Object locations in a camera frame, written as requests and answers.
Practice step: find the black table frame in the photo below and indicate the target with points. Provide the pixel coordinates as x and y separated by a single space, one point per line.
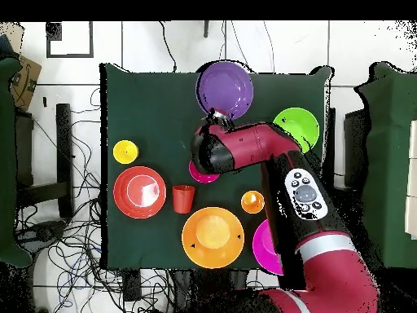
63 146

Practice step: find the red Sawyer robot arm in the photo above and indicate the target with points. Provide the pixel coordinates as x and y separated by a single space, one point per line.
254 146

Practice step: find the cardboard box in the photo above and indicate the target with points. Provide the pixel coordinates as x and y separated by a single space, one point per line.
26 78

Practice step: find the black power strip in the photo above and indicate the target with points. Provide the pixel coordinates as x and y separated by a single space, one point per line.
132 287

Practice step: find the black chair base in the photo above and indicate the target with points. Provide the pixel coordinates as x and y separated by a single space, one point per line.
45 231

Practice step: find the green cloth neighbouring table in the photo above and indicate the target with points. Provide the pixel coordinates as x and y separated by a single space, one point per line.
6 163
391 146

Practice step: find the black square floor frame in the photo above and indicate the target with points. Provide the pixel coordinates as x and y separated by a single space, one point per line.
91 39

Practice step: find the large pink bowl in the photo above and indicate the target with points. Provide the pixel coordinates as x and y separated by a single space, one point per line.
264 247

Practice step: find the dark green tablecloth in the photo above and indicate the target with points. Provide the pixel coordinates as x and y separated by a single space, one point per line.
150 114

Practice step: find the small crimson bowl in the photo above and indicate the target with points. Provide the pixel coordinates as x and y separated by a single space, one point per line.
203 177

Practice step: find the yellow cup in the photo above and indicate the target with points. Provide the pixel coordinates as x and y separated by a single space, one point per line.
125 152

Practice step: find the orange cup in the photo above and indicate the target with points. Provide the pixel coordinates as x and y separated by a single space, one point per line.
252 202

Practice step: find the shallow red-orange bowl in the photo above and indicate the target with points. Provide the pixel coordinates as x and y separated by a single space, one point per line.
125 192

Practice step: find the green bowl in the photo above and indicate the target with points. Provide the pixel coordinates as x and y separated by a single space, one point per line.
299 125

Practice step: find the purple bowl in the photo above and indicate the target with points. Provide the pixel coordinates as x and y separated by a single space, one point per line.
224 88

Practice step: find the red-orange cup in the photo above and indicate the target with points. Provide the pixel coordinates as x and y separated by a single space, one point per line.
183 200

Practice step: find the large yellow-orange bowl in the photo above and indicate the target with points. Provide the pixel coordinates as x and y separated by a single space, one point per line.
212 238

